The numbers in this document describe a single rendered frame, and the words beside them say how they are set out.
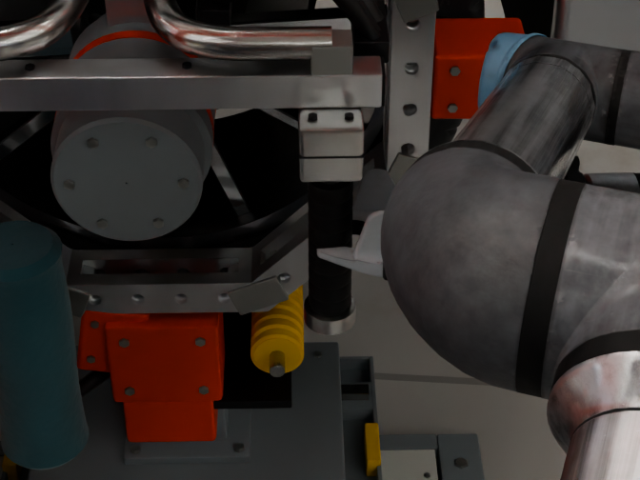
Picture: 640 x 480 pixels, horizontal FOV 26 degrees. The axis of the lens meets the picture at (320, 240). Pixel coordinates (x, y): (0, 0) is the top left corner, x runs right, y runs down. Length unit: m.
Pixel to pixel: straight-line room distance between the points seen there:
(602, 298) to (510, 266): 0.05
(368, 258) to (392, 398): 1.10
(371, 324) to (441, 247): 1.61
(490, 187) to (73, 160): 0.53
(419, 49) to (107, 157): 0.31
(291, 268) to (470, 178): 0.69
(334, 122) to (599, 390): 0.46
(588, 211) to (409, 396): 1.51
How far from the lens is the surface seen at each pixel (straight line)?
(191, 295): 1.44
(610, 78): 1.08
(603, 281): 0.69
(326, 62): 1.06
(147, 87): 1.07
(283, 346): 1.49
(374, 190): 1.14
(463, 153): 0.78
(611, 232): 0.70
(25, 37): 1.08
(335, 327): 1.16
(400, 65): 1.28
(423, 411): 2.17
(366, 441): 1.87
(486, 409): 2.19
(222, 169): 1.47
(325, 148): 1.06
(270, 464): 1.78
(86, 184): 1.18
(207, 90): 1.07
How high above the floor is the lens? 1.53
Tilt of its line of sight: 38 degrees down
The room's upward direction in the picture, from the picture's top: straight up
